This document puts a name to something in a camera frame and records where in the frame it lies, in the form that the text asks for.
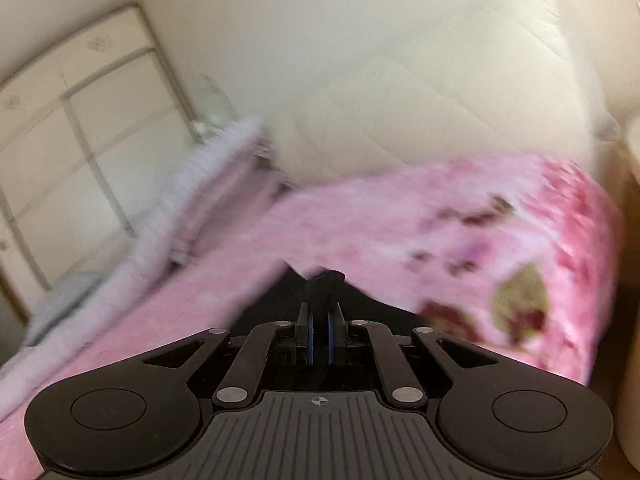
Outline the grey knitted cushion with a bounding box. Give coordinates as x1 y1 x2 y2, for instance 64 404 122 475
23 272 104 347

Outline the cream quilted headboard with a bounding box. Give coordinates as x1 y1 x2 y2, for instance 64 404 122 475
270 0 608 184

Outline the white wardrobe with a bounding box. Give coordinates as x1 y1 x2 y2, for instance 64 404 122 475
1 6 195 315

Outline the black garment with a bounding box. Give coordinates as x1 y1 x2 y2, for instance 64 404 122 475
229 266 423 364

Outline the pink rose bedspread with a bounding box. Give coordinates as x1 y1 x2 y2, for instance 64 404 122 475
1 155 622 479

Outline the lilac striped duvet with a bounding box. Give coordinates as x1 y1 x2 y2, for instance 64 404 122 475
1 119 262 419

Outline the round glass side table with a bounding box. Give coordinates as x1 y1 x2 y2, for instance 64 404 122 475
194 74 236 133

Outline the folded pink sheet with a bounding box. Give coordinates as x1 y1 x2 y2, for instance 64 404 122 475
170 142 284 266

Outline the cream round bedside table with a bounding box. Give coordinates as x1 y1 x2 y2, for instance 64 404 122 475
616 113 640 470

